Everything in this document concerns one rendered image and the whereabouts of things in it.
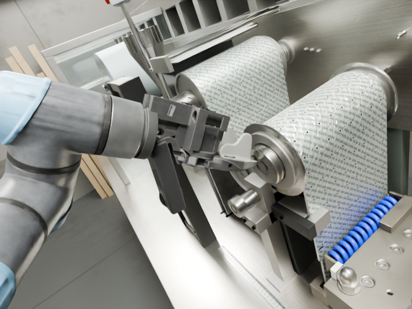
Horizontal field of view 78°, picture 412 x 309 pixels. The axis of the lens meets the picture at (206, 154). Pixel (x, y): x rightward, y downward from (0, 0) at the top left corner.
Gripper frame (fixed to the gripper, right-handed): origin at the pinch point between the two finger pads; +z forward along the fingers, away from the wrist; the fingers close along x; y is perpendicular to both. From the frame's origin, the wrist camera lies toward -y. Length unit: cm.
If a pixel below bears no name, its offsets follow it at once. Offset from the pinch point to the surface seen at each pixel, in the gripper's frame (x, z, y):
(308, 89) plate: 17.1, 30.6, 20.8
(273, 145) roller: -4.4, 0.5, 4.6
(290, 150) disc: -7.4, 1.1, 4.6
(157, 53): 64, 1, 24
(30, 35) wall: 327, -58, 42
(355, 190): -8.1, 22.4, -0.3
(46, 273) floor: 209, -11, -174
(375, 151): -8.1, 24.4, 8.1
